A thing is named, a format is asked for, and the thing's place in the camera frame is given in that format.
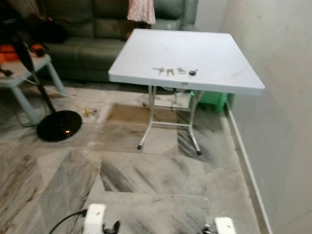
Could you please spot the black standing fan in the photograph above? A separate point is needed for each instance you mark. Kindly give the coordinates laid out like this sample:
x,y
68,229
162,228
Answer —
x,y
59,126

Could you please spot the small yellow floor object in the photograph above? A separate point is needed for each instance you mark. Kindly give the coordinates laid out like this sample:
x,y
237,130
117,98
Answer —
x,y
87,112

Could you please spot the green plastic stool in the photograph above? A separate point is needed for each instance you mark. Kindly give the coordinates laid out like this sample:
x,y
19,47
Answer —
x,y
214,99

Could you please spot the brass coloured key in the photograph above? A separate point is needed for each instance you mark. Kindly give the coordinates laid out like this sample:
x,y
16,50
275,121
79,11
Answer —
x,y
169,71

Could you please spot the plain silver key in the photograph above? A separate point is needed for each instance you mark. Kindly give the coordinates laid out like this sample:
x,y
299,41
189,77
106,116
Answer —
x,y
159,69

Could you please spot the green leather sofa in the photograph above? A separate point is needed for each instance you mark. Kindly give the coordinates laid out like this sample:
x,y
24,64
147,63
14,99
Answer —
x,y
97,53

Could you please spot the white folding table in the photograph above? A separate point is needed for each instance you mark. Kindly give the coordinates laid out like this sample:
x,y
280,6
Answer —
x,y
185,53

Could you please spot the pale small side table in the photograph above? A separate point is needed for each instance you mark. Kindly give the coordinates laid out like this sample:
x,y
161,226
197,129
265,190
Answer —
x,y
19,66

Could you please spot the orange and black tool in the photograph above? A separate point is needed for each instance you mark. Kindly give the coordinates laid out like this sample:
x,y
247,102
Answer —
x,y
37,49

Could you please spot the black bag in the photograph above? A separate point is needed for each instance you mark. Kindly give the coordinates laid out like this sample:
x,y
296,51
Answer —
x,y
48,31

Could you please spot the pink patterned cloth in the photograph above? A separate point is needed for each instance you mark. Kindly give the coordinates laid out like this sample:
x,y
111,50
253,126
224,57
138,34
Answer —
x,y
141,12

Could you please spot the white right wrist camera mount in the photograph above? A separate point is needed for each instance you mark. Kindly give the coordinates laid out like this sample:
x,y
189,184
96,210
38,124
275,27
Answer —
x,y
225,225

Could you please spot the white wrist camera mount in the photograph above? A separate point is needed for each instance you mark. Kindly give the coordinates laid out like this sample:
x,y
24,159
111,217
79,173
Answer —
x,y
225,225
94,217

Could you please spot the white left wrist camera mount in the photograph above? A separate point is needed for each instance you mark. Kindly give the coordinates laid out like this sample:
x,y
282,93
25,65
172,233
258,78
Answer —
x,y
94,217

